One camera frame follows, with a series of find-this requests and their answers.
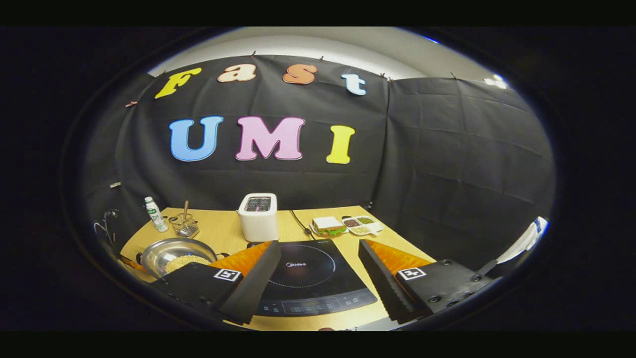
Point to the black induction cooktop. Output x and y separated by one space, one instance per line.
313 268

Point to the white divided snack tray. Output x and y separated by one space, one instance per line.
362 226

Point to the pile of soybeans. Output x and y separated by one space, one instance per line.
186 261

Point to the sandwich plate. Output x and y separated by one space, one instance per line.
314 230

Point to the ceiling light panel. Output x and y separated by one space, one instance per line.
496 82

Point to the white toaster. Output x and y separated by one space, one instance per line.
258 226

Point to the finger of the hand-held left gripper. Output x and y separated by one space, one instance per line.
131 263

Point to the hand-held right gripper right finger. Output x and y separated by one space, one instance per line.
382 283

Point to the white plastic drink bottle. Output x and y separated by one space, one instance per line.
156 216

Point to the stainless steel pot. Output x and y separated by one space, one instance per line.
164 253

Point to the sandwich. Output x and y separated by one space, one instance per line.
328 223

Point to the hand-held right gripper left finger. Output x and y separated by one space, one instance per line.
253 288

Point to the black backdrop cloth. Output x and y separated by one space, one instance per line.
437 164

